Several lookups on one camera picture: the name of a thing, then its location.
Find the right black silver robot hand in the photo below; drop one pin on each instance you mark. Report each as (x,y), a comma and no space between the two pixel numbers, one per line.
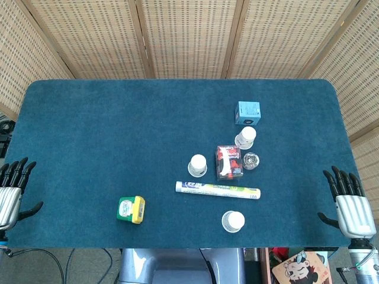
(353,213)

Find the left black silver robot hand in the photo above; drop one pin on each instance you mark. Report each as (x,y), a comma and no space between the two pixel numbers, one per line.
(10,198)

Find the white paper cup flower print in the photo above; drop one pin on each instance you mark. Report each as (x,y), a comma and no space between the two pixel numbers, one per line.
(247,134)
(235,220)

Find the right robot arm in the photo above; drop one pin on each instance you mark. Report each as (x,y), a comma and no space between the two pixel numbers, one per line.
(364,266)

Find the black equipment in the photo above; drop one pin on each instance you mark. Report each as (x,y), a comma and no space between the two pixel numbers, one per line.
(5,127)

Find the cartoon picture card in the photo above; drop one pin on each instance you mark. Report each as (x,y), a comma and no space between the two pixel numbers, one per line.
(299,269)

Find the clear round paperclip container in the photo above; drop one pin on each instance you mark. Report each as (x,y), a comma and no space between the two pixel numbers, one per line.
(251,160)

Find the green box with yellow lid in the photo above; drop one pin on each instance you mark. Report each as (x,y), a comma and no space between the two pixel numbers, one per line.
(130,208)

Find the woven folding screen panel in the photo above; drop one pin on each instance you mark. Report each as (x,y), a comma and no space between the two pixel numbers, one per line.
(189,38)
(23,59)
(281,38)
(97,38)
(355,88)

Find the blue carpet table mat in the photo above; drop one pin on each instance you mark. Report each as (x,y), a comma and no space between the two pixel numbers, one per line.
(118,133)

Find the clear coffee capsule box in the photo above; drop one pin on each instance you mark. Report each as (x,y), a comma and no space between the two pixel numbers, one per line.
(229,165)

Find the white green wrapped roll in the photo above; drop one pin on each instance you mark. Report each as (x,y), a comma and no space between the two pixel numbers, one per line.
(216,190)

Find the light blue cardboard box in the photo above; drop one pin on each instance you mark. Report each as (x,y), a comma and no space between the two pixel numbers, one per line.
(248,109)

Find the white paper cup fern print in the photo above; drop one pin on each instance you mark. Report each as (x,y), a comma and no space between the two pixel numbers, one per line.
(197,162)

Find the grey robot torso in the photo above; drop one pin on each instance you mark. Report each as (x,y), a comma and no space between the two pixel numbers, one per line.
(177,266)

